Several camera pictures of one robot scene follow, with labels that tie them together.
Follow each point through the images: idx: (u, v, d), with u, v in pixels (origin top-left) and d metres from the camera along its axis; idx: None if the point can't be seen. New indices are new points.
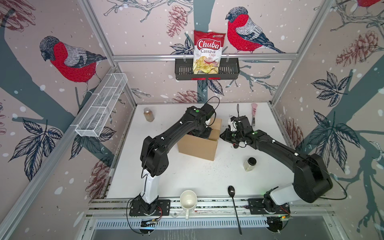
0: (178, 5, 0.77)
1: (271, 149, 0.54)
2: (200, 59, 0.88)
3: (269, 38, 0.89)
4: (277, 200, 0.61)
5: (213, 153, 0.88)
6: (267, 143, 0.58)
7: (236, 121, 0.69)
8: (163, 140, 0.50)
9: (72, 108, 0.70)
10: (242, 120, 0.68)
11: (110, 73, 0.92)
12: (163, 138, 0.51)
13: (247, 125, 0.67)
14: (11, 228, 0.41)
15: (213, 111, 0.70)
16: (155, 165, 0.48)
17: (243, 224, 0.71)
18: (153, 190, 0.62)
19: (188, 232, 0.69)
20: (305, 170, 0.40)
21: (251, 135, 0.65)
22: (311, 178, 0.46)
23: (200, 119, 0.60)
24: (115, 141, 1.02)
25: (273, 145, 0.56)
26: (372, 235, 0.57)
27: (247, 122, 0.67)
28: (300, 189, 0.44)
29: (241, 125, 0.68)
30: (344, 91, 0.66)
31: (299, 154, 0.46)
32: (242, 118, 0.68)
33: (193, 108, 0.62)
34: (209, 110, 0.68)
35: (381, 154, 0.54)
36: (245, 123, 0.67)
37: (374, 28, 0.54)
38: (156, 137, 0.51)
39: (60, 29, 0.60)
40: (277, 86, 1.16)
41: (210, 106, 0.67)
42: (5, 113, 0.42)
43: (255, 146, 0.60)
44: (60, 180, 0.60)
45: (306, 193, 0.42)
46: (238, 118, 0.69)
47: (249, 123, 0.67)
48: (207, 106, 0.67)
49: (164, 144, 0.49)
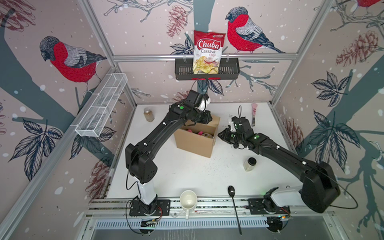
0: (178, 5, 0.77)
1: (277, 158, 0.51)
2: (200, 59, 0.88)
3: (269, 38, 0.89)
4: (278, 202, 0.60)
5: (208, 150, 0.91)
6: (271, 150, 0.54)
7: (237, 124, 0.64)
8: (146, 146, 0.46)
9: (72, 108, 0.70)
10: (242, 122, 0.64)
11: (110, 73, 0.92)
12: (146, 144, 0.47)
13: (248, 128, 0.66)
14: (11, 229, 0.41)
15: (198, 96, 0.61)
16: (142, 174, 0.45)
17: (243, 224, 0.71)
18: (149, 192, 0.61)
19: (188, 232, 0.69)
20: (316, 181, 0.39)
21: (253, 139, 0.61)
22: (322, 190, 0.44)
23: (185, 116, 0.55)
24: (115, 141, 1.02)
25: (279, 153, 0.52)
26: (372, 235, 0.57)
27: (248, 125, 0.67)
28: (309, 199, 0.42)
29: (242, 128, 0.63)
30: (344, 91, 0.66)
31: (308, 163, 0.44)
32: (243, 121, 0.64)
33: (177, 105, 0.56)
34: (195, 101, 0.61)
35: (381, 154, 0.54)
36: (246, 126, 0.64)
37: (374, 28, 0.54)
38: (138, 143, 0.47)
39: (60, 29, 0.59)
40: (277, 86, 1.16)
41: (194, 95, 0.58)
42: (6, 113, 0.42)
43: (257, 151, 0.58)
44: (60, 180, 0.60)
45: (316, 204, 0.41)
46: (239, 120, 0.66)
47: (250, 125, 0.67)
48: (191, 95, 0.59)
49: (147, 150, 0.45)
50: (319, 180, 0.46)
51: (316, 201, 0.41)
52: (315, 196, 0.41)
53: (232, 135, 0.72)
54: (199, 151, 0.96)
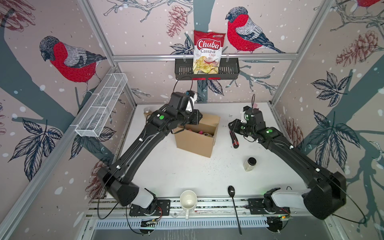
0: (178, 5, 0.77)
1: (289, 159, 0.48)
2: (200, 59, 0.88)
3: (269, 38, 0.89)
4: (278, 202, 0.60)
5: (209, 149, 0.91)
6: (284, 151, 0.50)
7: (249, 115, 0.60)
8: (119, 171, 0.40)
9: (72, 108, 0.70)
10: (255, 114, 0.59)
11: (110, 73, 0.92)
12: (119, 167, 0.40)
13: (260, 120, 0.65)
14: (11, 228, 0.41)
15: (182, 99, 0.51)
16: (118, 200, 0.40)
17: (243, 224, 0.71)
18: (144, 199, 0.60)
19: (188, 232, 0.69)
20: (327, 192, 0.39)
21: (264, 134, 0.57)
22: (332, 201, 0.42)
23: (166, 126, 0.47)
24: (115, 141, 1.02)
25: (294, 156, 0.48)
26: (372, 235, 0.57)
27: (260, 117, 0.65)
28: (313, 205, 0.41)
29: (254, 119, 0.60)
30: (344, 91, 0.66)
31: (322, 170, 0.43)
32: (256, 113, 0.60)
33: (156, 115, 0.48)
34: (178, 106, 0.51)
35: (381, 154, 0.54)
36: (258, 118, 0.60)
37: (374, 28, 0.54)
38: (111, 167, 0.41)
39: (60, 29, 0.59)
40: (277, 86, 1.16)
41: (177, 99, 0.49)
42: (5, 113, 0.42)
43: (266, 145, 0.55)
44: (60, 180, 0.60)
45: (319, 211, 0.40)
46: (252, 112, 0.62)
47: (262, 118, 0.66)
48: (173, 100, 0.49)
49: (120, 175, 0.40)
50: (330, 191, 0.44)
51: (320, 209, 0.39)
52: (321, 205, 0.39)
53: (241, 127, 0.68)
54: (199, 151, 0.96)
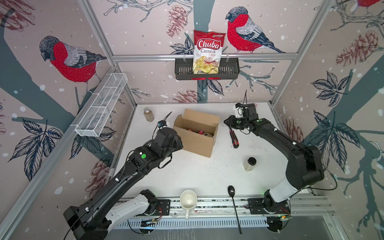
0: (178, 4, 0.76)
1: (272, 139, 0.55)
2: (200, 59, 0.88)
3: (269, 38, 0.89)
4: (276, 198, 0.61)
5: (209, 149, 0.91)
6: (270, 132, 0.59)
7: (243, 107, 0.71)
8: (86, 214, 0.38)
9: (72, 108, 0.70)
10: (249, 107, 0.69)
11: (110, 73, 0.92)
12: (88, 209, 0.39)
13: (253, 112, 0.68)
14: (11, 228, 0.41)
15: (169, 137, 0.50)
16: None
17: (243, 224, 0.71)
18: (134, 211, 0.58)
19: (189, 232, 0.69)
20: (299, 158, 0.50)
21: (255, 122, 0.67)
22: (303, 167, 0.49)
23: (147, 167, 0.46)
24: (115, 141, 1.02)
25: (275, 134, 0.57)
26: (372, 235, 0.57)
27: (253, 110, 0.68)
28: (292, 177, 0.46)
29: (247, 111, 0.70)
30: (344, 91, 0.66)
31: (298, 144, 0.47)
32: (250, 105, 0.70)
33: (139, 151, 0.48)
34: (164, 144, 0.51)
35: (381, 154, 0.54)
36: (251, 110, 0.70)
37: (374, 28, 0.54)
38: (80, 207, 0.39)
39: (60, 29, 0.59)
40: (277, 86, 1.16)
41: (163, 136, 0.48)
42: (5, 113, 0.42)
43: (256, 133, 0.63)
44: (60, 180, 0.60)
45: (296, 181, 0.45)
46: (246, 105, 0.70)
47: (255, 110, 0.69)
48: (159, 136, 0.48)
49: (86, 220, 0.37)
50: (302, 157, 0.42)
51: (296, 177, 0.45)
52: (296, 173, 0.45)
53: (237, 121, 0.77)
54: (200, 151, 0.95)
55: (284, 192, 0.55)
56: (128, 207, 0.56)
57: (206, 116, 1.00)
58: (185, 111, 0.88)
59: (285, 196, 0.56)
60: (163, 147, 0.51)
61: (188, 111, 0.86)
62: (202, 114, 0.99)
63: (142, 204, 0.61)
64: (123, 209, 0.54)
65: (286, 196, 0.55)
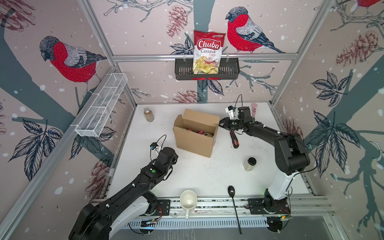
0: (178, 5, 0.77)
1: (259, 134, 0.63)
2: (200, 59, 0.88)
3: (269, 38, 0.89)
4: (275, 195, 0.62)
5: (209, 149, 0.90)
6: (259, 128, 0.68)
7: (239, 110, 0.78)
8: (107, 209, 0.44)
9: (72, 108, 0.70)
10: (244, 109, 0.77)
11: (110, 73, 0.92)
12: (110, 205, 0.45)
13: (248, 115, 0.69)
14: (11, 228, 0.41)
15: (170, 155, 0.63)
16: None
17: (243, 224, 0.71)
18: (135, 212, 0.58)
19: (189, 232, 0.69)
20: (282, 143, 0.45)
21: (248, 124, 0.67)
22: (288, 151, 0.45)
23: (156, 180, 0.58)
24: (115, 141, 1.02)
25: (263, 128, 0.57)
26: (372, 235, 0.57)
27: (249, 112, 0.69)
28: (280, 163, 0.50)
29: (242, 114, 0.77)
30: (344, 91, 0.66)
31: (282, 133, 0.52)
32: (245, 108, 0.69)
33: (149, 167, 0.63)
34: (166, 161, 0.63)
35: (381, 154, 0.54)
36: (247, 113, 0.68)
37: (374, 28, 0.54)
38: (99, 204, 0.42)
39: (60, 29, 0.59)
40: (277, 86, 1.16)
41: (164, 155, 0.61)
42: (5, 113, 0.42)
43: (250, 133, 0.70)
44: (60, 180, 0.60)
45: (284, 166, 0.50)
46: (241, 107, 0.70)
47: (250, 113, 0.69)
48: (161, 154, 0.61)
49: (108, 214, 0.43)
50: (285, 142, 0.55)
51: (284, 162, 0.50)
52: (283, 158, 0.50)
53: (232, 123, 0.84)
54: (199, 151, 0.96)
55: (281, 186, 0.57)
56: (128, 210, 0.56)
57: (206, 116, 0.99)
58: (185, 111, 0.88)
59: (282, 191, 0.59)
60: (165, 165, 0.64)
61: (188, 111, 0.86)
62: (202, 114, 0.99)
63: (142, 205, 0.61)
64: (121, 214, 0.53)
65: (283, 189, 0.58)
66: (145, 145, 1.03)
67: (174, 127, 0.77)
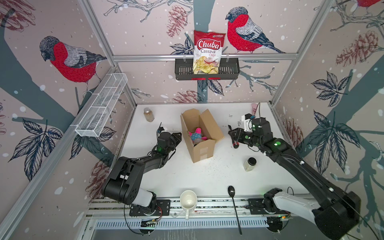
0: (178, 5, 0.77)
1: (301, 176, 0.46)
2: (200, 59, 0.88)
3: (269, 38, 0.89)
4: (280, 205, 0.60)
5: (196, 156, 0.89)
6: (293, 162, 0.49)
7: (256, 125, 0.57)
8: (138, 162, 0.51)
9: (72, 107, 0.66)
10: (262, 125, 0.56)
11: (110, 73, 0.92)
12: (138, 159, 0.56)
13: (268, 132, 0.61)
14: (11, 228, 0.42)
15: (168, 139, 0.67)
16: (126, 188, 0.43)
17: (243, 224, 0.71)
18: (144, 198, 0.61)
19: (189, 232, 0.69)
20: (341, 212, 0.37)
21: (272, 146, 0.55)
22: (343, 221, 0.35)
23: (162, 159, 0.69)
24: (115, 141, 1.02)
25: (301, 167, 0.47)
26: (372, 235, 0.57)
27: (268, 128, 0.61)
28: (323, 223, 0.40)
29: (261, 130, 0.56)
30: (344, 92, 0.66)
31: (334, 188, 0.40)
32: (264, 123, 0.57)
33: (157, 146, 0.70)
34: (165, 145, 0.72)
35: (381, 154, 0.54)
36: (266, 129, 0.57)
37: (374, 28, 0.54)
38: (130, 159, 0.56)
39: (61, 29, 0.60)
40: (278, 86, 1.16)
41: (162, 140, 0.68)
42: (5, 113, 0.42)
43: (274, 159, 0.52)
44: (60, 180, 0.60)
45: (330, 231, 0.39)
46: (258, 122, 0.59)
47: (269, 129, 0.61)
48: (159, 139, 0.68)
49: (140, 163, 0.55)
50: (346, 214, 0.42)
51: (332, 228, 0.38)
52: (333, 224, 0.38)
53: (245, 136, 0.65)
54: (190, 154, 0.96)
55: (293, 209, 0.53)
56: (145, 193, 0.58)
57: (217, 129, 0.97)
58: (205, 111, 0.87)
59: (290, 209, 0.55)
60: (166, 147, 0.75)
61: (207, 114, 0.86)
62: (216, 125, 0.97)
63: (147, 197, 0.63)
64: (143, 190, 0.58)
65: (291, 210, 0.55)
66: (144, 145, 1.03)
67: (181, 114, 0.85)
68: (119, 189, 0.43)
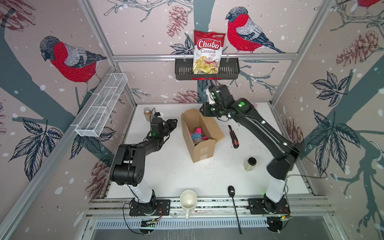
0: (178, 5, 0.77)
1: (257, 131, 0.49)
2: (200, 59, 0.88)
3: (269, 38, 0.89)
4: (274, 198, 0.61)
5: (196, 155, 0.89)
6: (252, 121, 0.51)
7: (214, 91, 0.55)
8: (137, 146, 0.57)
9: (72, 108, 0.70)
10: (221, 89, 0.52)
11: (110, 73, 0.92)
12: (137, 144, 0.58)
13: (227, 95, 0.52)
14: (11, 228, 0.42)
15: (160, 123, 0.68)
16: (134, 169, 0.47)
17: (243, 224, 0.71)
18: (146, 190, 0.63)
19: (189, 232, 0.69)
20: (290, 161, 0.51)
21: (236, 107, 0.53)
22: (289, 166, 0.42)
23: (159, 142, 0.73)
24: (115, 141, 1.02)
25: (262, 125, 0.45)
26: (372, 235, 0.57)
27: (227, 92, 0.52)
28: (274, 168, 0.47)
29: (220, 95, 0.56)
30: (344, 91, 0.66)
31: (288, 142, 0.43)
32: (222, 87, 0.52)
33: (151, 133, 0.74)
34: (158, 129, 0.76)
35: (381, 154, 0.54)
36: (225, 93, 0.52)
37: (374, 28, 0.54)
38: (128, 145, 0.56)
39: (61, 29, 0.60)
40: (278, 86, 1.16)
41: (155, 125, 0.71)
42: (6, 113, 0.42)
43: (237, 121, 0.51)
44: (60, 180, 0.60)
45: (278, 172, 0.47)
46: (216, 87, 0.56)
47: (228, 92, 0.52)
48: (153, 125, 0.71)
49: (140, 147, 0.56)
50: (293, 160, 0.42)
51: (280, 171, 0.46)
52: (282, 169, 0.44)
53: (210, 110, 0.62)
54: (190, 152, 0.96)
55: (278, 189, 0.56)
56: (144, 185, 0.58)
57: (217, 129, 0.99)
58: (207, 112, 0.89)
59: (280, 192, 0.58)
60: (160, 131, 0.79)
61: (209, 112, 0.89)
62: (217, 126, 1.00)
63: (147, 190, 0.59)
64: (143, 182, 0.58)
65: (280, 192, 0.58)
66: None
67: (183, 112, 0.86)
68: (127, 171, 0.47)
